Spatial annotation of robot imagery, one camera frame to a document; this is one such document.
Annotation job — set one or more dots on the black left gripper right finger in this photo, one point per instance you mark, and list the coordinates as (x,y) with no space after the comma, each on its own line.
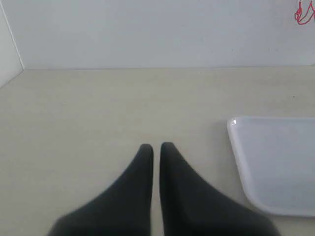
(192,207)

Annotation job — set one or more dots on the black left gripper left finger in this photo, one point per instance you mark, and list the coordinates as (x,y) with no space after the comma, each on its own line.
(123,209)

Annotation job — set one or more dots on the red mini basketball hoop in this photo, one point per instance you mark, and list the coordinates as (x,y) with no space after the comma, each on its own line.
(305,13)

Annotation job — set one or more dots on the white plastic tray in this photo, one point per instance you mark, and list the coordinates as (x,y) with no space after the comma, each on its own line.
(275,158)

